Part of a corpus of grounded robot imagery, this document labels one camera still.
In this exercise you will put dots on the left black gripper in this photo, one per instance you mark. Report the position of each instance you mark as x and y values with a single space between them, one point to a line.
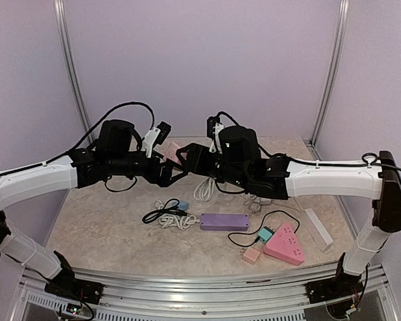
152 174

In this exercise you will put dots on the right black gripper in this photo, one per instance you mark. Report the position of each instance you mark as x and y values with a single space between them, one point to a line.
196 155

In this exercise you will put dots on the pink small plug adapter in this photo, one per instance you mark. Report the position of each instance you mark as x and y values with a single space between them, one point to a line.
170 153

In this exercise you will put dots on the light blue small plug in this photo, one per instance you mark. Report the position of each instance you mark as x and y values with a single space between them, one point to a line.
183 205

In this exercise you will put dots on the purple power strip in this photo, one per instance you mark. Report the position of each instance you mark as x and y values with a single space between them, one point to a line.
224 222

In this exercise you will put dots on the teal plug adapter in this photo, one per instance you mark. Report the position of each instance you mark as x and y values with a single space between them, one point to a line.
264 235

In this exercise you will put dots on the pink triangular power strip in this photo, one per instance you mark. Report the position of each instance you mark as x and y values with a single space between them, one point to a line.
284 245

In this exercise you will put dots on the white power strip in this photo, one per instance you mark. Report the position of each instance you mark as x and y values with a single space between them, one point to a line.
316 229

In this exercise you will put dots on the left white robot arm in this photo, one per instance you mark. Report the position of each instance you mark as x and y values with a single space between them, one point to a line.
24 183

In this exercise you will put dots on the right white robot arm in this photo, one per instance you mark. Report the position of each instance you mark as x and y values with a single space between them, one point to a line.
375 177

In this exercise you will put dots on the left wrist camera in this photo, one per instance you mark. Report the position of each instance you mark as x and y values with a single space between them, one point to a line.
155 136

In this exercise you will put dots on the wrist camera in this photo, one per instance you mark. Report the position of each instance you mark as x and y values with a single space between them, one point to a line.
214 126
155 136

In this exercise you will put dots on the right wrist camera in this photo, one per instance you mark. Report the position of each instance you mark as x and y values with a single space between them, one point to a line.
214 126

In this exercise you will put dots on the right aluminium corner post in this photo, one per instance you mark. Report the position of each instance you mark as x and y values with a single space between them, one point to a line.
332 71

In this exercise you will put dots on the aluminium corner post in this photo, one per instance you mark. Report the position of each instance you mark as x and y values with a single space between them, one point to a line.
332 71
66 47

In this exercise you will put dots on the aluminium front frame rail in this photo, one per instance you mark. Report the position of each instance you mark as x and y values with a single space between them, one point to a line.
278 296

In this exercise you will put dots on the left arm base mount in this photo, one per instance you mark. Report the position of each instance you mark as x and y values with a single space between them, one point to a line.
81 290

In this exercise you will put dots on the left aluminium corner post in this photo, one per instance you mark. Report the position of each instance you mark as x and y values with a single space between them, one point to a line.
66 47

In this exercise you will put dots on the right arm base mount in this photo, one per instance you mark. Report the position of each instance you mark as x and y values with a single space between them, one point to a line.
331 289

